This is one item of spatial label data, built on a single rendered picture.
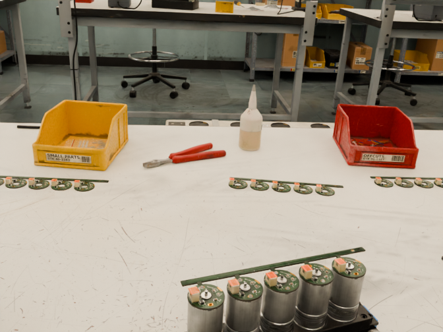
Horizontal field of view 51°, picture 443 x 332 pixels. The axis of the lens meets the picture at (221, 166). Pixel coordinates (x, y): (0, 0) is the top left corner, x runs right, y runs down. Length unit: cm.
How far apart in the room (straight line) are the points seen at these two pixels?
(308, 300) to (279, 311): 2
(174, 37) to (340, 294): 447
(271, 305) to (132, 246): 19
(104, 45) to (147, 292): 447
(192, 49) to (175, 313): 445
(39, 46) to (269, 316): 471
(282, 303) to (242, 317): 3
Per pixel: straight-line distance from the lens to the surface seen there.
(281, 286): 33
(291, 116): 287
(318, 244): 50
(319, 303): 35
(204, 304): 31
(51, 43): 493
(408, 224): 58
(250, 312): 33
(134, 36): 478
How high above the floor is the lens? 102
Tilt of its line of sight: 24 degrees down
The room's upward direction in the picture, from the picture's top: 3 degrees clockwise
